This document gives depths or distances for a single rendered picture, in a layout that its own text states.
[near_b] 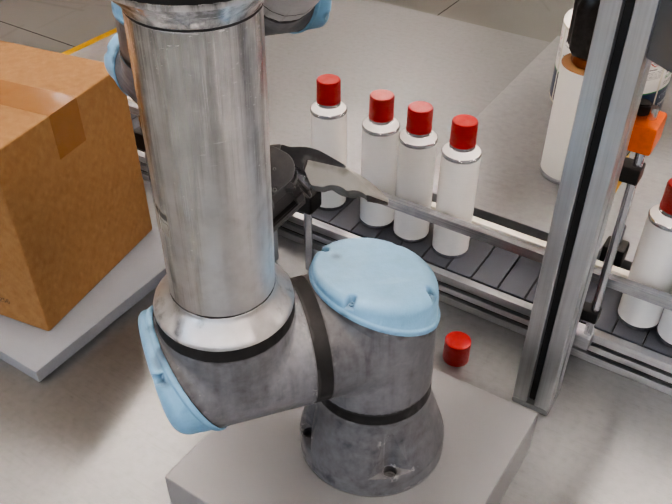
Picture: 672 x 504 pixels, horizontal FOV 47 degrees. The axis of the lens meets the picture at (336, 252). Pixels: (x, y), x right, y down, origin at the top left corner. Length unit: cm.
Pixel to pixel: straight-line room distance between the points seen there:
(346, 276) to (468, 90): 100
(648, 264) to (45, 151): 72
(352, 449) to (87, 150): 52
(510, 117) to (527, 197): 25
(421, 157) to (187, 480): 50
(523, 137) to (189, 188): 93
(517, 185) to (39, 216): 71
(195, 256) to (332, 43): 128
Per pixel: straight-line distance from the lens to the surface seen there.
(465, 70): 170
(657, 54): 70
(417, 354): 69
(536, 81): 157
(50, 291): 105
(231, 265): 56
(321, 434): 78
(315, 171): 80
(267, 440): 84
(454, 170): 100
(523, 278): 107
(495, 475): 82
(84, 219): 106
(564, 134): 122
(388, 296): 65
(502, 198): 121
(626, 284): 97
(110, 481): 92
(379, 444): 75
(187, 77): 47
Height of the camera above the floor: 157
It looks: 39 degrees down
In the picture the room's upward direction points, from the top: straight up
